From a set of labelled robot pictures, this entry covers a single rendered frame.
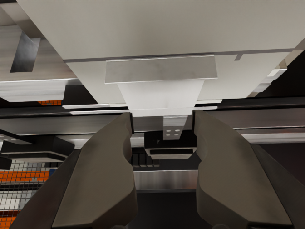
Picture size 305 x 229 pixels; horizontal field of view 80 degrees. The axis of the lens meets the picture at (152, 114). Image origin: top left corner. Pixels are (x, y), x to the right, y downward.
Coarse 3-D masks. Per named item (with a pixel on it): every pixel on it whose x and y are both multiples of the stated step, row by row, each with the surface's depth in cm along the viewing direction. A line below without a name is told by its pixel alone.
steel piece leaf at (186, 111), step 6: (162, 108) 24; (168, 108) 24; (174, 108) 24; (180, 108) 24; (186, 108) 24; (192, 108) 24; (138, 114) 26; (144, 114) 26; (150, 114) 26; (156, 114) 26; (162, 114) 26; (168, 114) 26; (174, 114) 26; (180, 114) 26; (186, 114) 26
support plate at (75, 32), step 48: (48, 0) 10; (96, 0) 10; (144, 0) 10; (192, 0) 10; (240, 0) 10; (288, 0) 10; (96, 48) 13; (144, 48) 14; (192, 48) 14; (240, 48) 14; (288, 48) 14; (96, 96) 21; (240, 96) 22
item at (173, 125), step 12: (168, 120) 28; (180, 120) 28; (156, 132) 41; (168, 132) 34; (180, 132) 34; (192, 132) 41; (144, 144) 40; (156, 144) 40; (168, 144) 40; (180, 144) 40; (192, 144) 40; (156, 156) 42; (168, 156) 43; (180, 156) 43
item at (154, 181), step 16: (144, 176) 21; (160, 176) 21; (176, 176) 21; (192, 176) 21; (144, 192) 20; (160, 192) 20; (176, 192) 19; (192, 192) 19; (144, 208) 19; (160, 208) 19; (176, 208) 19; (192, 208) 19; (128, 224) 19; (144, 224) 19; (160, 224) 18; (176, 224) 18; (192, 224) 18; (208, 224) 18
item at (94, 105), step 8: (72, 88) 24; (80, 88) 24; (64, 96) 24; (72, 96) 24; (80, 96) 24; (88, 96) 23; (64, 104) 23; (72, 104) 23; (80, 104) 23; (88, 104) 23; (96, 104) 23; (104, 104) 23; (200, 104) 25; (208, 104) 24; (216, 104) 24; (72, 112) 25; (80, 112) 25; (88, 112) 25; (96, 112) 25; (104, 112) 25; (112, 112) 26; (120, 112) 26
